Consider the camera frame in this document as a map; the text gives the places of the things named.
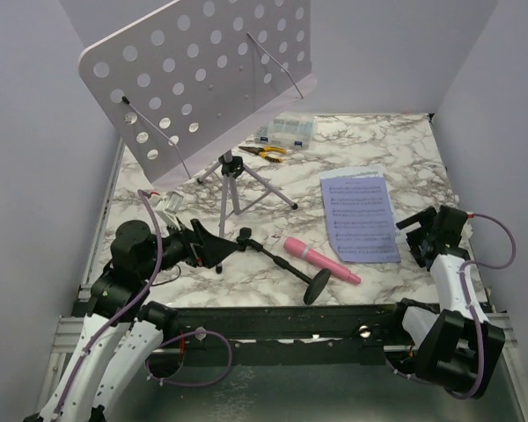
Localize yellow handled pliers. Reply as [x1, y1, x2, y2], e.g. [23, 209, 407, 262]
[238, 146, 287, 164]

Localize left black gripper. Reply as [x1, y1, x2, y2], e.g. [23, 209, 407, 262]
[141, 215, 240, 279]

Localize clear plastic screw box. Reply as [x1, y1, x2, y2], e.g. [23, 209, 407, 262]
[252, 113, 315, 149]

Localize lilac sheet music page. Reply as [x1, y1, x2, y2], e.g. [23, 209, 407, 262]
[320, 177, 400, 264]

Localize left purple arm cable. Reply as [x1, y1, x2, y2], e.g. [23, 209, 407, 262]
[52, 188, 234, 417]

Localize pink toy microphone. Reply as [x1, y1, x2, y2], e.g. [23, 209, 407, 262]
[283, 237, 362, 285]

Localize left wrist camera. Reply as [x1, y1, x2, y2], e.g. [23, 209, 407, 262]
[150, 191, 184, 229]

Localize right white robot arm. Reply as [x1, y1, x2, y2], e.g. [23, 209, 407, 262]
[386, 206, 505, 400]

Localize white sheet music page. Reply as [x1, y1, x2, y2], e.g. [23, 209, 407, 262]
[319, 166, 394, 225]

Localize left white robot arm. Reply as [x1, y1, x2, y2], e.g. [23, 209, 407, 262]
[29, 219, 238, 421]

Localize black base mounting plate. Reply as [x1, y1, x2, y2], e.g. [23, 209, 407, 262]
[139, 303, 413, 367]

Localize aluminium frame rail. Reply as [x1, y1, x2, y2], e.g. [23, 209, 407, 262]
[52, 313, 518, 353]

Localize lilac music stand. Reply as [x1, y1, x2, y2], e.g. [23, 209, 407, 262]
[77, 0, 318, 274]

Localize black microphone stand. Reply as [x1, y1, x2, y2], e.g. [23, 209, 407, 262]
[237, 228, 331, 306]

